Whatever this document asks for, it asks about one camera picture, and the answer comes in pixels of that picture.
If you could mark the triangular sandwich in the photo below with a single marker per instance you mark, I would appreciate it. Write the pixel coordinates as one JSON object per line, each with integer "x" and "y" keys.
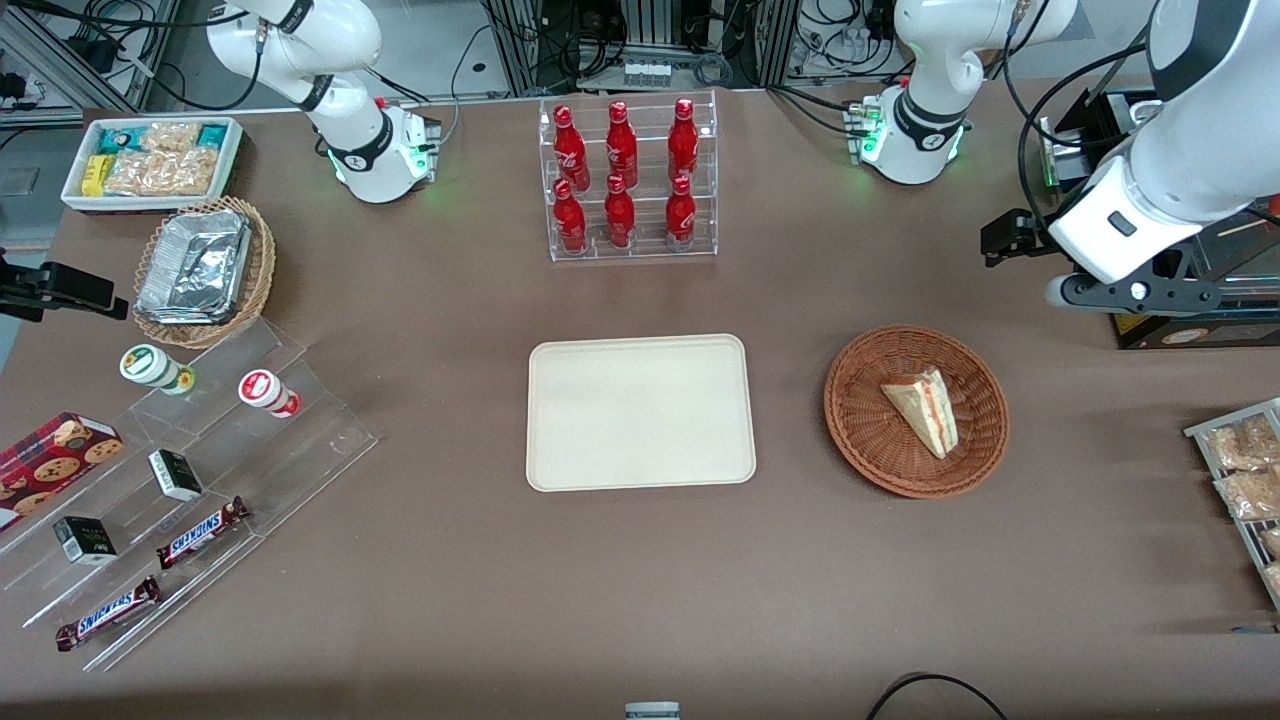
{"x": 925, "y": 410}

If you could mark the wooden skewer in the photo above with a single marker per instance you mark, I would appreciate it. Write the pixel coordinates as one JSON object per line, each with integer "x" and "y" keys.
{"x": 1255, "y": 227}

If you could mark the black food warmer case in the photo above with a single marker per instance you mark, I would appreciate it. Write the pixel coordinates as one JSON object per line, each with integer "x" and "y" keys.
{"x": 1200, "y": 330}

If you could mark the red cookie box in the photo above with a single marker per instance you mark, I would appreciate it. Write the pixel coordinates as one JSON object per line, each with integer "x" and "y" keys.
{"x": 50, "y": 462}

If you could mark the beige plastic tray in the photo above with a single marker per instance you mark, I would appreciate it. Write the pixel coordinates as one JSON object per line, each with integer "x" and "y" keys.
{"x": 640, "y": 412}

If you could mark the light wicker basket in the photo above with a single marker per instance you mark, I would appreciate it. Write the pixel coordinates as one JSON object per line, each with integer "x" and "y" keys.
{"x": 262, "y": 270}

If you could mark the grey aluminium frame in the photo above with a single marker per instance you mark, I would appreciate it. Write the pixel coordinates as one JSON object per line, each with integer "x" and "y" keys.
{"x": 60, "y": 60}

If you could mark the yellow snack packet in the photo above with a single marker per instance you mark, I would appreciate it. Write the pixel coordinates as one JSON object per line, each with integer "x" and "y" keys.
{"x": 94, "y": 175}

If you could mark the black equipment rack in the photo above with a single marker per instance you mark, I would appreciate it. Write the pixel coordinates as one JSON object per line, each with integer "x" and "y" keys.
{"x": 650, "y": 25}

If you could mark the green lid white cup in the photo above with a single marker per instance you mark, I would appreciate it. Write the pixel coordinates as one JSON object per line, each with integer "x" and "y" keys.
{"x": 148, "y": 365}

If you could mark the black clamp mount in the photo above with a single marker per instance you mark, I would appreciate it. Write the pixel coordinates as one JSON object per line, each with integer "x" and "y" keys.
{"x": 70, "y": 288}

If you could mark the clear acrylic stepped stand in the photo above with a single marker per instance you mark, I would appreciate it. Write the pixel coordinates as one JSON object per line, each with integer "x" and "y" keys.
{"x": 290, "y": 450}

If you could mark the small black box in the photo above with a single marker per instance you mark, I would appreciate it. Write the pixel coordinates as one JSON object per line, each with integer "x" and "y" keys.
{"x": 176, "y": 476}
{"x": 85, "y": 541}

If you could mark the red lid white cup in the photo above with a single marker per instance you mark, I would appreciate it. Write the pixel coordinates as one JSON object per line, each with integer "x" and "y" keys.
{"x": 264, "y": 390}

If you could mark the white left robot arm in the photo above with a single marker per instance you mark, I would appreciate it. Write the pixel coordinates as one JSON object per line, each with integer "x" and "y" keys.
{"x": 1200, "y": 120}

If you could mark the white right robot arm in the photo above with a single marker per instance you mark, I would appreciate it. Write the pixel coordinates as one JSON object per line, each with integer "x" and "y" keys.
{"x": 350, "y": 150}

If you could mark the brown wicker basket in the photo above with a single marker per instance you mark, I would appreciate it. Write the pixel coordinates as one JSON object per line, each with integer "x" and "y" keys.
{"x": 860, "y": 420}

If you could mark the red cola bottle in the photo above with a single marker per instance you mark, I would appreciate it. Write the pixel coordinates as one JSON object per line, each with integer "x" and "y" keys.
{"x": 570, "y": 222}
{"x": 621, "y": 148}
{"x": 683, "y": 142}
{"x": 680, "y": 215}
{"x": 570, "y": 150}
{"x": 619, "y": 215}

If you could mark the clear bag of snacks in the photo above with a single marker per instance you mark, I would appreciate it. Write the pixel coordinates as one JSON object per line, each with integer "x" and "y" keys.
{"x": 1273, "y": 578}
{"x": 1250, "y": 495}
{"x": 1270, "y": 542}
{"x": 1240, "y": 445}

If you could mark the clear acrylic bottle rack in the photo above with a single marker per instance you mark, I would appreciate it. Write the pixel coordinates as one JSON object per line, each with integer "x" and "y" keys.
{"x": 650, "y": 250}

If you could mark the stacked foil containers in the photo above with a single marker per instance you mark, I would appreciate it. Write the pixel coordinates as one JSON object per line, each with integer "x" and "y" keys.
{"x": 195, "y": 265}

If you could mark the snickers bar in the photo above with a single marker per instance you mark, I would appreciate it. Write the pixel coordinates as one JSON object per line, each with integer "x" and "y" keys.
{"x": 108, "y": 614}
{"x": 200, "y": 532}

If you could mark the teal snack packet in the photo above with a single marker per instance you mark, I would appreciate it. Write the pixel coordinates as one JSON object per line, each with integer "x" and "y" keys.
{"x": 212, "y": 135}
{"x": 117, "y": 140}

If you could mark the grey device edge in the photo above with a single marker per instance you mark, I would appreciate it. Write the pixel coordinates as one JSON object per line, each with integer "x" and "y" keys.
{"x": 652, "y": 711}

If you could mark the clear cracker bag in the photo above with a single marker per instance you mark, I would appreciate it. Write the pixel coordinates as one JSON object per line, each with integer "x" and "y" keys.
{"x": 170, "y": 136}
{"x": 165, "y": 173}

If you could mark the small blue object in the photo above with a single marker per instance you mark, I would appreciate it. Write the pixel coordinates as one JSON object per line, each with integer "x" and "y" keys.
{"x": 1255, "y": 629}

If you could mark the white rectangular snack box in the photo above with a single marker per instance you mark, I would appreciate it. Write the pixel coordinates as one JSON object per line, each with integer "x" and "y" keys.
{"x": 232, "y": 160}

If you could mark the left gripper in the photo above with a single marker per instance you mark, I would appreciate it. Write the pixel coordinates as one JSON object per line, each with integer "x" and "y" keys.
{"x": 1030, "y": 237}

